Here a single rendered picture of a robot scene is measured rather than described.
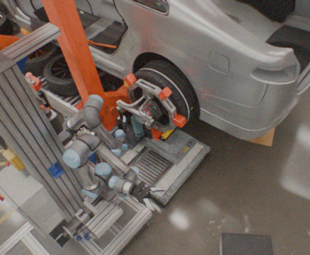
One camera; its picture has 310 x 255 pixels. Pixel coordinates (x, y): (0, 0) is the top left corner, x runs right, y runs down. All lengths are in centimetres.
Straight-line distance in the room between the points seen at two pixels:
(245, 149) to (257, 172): 32
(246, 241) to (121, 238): 106
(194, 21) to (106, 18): 218
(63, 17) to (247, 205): 235
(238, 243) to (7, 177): 180
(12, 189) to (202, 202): 182
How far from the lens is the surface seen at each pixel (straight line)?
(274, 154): 365
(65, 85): 397
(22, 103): 182
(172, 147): 334
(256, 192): 336
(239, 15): 368
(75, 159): 192
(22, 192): 220
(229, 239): 276
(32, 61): 452
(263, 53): 216
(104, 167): 232
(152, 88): 268
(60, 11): 244
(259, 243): 279
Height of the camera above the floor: 292
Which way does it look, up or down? 50 degrees down
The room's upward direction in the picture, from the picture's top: 9 degrees counter-clockwise
